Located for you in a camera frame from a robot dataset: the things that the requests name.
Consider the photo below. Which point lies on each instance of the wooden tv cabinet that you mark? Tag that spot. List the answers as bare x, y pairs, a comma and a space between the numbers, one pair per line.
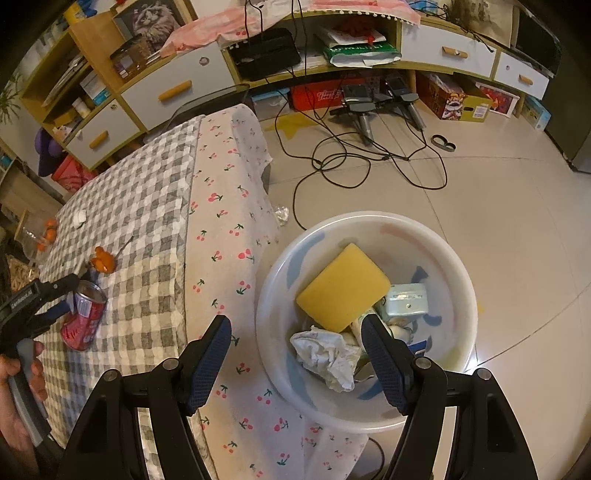
92, 32

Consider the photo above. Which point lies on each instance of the white plastic bucket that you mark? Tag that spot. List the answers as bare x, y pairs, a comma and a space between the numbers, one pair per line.
415, 240

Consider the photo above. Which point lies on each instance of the clear plastic wrapper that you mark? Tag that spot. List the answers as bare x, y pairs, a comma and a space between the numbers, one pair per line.
282, 215

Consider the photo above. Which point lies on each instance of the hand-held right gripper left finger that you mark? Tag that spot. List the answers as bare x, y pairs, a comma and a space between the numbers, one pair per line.
205, 364

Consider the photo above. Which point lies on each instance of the yellow sponge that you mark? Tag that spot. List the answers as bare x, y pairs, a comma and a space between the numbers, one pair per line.
341, 286

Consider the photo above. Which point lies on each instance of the red framed picture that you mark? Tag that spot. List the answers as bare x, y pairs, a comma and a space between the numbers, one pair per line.
501, 99

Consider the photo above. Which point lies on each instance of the black grey handheld device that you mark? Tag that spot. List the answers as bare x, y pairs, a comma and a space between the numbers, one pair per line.
360, 104
406, 99

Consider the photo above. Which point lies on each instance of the clear glass jar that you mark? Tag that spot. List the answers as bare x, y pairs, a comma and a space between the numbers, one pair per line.
30, 251

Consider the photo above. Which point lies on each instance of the white bag red print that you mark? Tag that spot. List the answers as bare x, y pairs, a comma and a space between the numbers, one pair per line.
351, 32

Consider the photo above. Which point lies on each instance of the purple cloth item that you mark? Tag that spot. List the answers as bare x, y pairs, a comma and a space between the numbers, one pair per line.
48, 152

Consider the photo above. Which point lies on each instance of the black appliance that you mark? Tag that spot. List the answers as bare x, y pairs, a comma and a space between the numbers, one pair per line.
538, 39

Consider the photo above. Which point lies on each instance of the orange peel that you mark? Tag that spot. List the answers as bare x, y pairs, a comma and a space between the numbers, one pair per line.
102, 262

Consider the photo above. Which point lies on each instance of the light blue milk carton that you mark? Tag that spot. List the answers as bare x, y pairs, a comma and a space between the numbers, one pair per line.
406, 300

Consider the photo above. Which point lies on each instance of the person's left hand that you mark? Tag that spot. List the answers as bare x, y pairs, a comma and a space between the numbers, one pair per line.
7, 392

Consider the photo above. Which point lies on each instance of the white tissue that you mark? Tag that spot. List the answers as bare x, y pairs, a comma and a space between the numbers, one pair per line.
323, 355

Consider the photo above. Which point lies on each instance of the light blue storage box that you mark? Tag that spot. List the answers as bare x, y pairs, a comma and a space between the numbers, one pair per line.
270, 102

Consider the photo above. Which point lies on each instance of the dark glass side table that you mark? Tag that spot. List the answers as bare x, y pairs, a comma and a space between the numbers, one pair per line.
217, 94

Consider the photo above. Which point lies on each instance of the grey metal cabinet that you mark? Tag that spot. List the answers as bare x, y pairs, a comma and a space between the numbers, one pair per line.
572, 120

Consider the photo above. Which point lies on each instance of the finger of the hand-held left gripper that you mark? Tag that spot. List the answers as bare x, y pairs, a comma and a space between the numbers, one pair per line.
57, 285
51, 314

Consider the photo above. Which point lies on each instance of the blue white small box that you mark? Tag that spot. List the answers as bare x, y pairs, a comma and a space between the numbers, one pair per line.
94, 87

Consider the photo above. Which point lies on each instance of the black electronics box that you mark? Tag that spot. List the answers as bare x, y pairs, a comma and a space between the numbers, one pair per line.
268, 53

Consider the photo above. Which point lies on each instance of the green white bag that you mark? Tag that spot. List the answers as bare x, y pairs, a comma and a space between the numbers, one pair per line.
360, 53

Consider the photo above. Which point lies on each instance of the colourful printed cardboard box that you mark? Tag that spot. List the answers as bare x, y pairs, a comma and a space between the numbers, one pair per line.
452, 104

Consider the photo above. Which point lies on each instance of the small white bottle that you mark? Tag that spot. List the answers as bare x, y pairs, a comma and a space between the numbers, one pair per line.
81, 108

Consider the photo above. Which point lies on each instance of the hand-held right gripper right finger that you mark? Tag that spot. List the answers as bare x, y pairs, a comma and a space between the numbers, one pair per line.
385, 364

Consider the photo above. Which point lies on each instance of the red cardboard box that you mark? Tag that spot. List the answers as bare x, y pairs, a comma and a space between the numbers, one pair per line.
314, 97

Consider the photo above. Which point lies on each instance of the cherry print cloth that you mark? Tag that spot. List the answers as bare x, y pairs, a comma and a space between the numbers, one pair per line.
221, 240

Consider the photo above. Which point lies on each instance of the red drink can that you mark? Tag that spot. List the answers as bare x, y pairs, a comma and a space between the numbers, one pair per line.
85, 323

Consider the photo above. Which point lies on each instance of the brown glass jar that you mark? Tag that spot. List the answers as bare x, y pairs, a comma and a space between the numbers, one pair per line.
122, 63
144, 51

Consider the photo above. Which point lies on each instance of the pink cloth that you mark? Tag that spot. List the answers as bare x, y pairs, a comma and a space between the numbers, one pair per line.
198, 27

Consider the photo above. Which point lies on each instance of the cat picture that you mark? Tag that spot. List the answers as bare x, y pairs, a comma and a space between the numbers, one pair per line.
143, 21

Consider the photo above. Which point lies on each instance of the blue printed box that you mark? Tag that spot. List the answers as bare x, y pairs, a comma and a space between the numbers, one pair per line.
538, 114

